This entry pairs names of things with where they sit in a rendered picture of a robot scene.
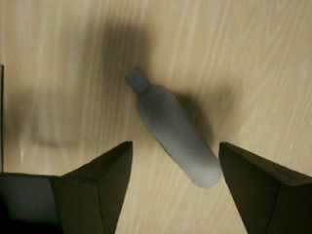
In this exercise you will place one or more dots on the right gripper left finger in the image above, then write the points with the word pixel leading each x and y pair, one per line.
pixel 87 200

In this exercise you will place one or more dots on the dark grey gas cylinder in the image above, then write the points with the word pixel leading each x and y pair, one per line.
pixel 160 111

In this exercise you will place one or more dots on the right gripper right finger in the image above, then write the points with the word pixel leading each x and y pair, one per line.
pixel 270 198

